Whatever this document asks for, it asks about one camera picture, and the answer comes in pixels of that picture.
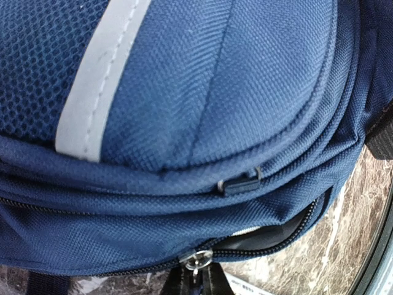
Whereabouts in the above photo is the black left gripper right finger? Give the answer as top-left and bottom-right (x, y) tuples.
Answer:
(201, 263), (235, 295)

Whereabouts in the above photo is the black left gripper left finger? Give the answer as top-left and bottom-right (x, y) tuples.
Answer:
(161, 266), (201, 295)

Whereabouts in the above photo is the dog reader book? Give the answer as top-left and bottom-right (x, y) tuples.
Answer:
(225, 272), (273, 295)

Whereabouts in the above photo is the navy blue student backpack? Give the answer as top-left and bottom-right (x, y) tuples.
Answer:
(1, 1), (392, 294)

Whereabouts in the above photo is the black front rail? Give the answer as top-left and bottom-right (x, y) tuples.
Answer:
(348, 176), (392, 294)

